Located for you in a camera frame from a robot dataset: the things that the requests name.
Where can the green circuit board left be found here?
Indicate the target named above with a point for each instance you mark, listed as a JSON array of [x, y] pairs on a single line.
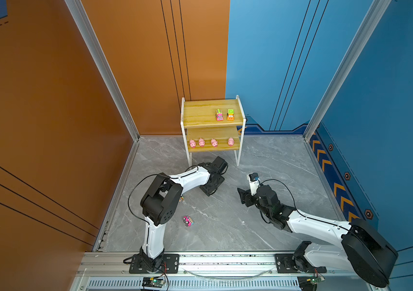
[[156, 283]]

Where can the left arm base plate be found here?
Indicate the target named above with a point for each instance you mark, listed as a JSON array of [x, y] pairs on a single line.
[[165, 263]]

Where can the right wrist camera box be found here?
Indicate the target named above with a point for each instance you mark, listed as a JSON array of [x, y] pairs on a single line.
[[254, 183]]

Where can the green toy car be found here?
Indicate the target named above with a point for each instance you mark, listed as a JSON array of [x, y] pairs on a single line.
[[230, 115]]

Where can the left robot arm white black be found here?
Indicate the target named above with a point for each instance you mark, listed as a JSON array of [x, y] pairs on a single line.
[[161, 199]]

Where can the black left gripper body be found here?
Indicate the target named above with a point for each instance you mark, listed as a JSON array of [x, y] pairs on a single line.
[[210, 188]]

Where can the aluminium corner post right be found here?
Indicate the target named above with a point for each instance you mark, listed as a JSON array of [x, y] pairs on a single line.
[[368, 25]]

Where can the pink purple toy car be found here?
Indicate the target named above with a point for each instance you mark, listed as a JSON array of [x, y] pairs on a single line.
[[219, 115]]

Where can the aluminium corner post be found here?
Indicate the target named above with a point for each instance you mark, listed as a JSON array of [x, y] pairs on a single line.
[[93, 45], [368, 25]]

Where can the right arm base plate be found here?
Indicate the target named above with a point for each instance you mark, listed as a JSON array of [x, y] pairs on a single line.
[[287, 263]]

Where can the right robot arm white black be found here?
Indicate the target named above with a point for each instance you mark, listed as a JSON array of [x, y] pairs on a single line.
[[352, 246]]

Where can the aluminium corner post left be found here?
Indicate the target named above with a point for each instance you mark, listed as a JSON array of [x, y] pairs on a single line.
[[93, 45]]

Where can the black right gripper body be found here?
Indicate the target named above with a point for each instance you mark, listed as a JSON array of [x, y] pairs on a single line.
[[249, 200]]

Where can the circuit board right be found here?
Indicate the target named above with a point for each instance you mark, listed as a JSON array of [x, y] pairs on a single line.
[[310, 283]]

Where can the white frame wooden shelf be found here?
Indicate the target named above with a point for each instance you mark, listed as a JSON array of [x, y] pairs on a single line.
[[198, 120]]

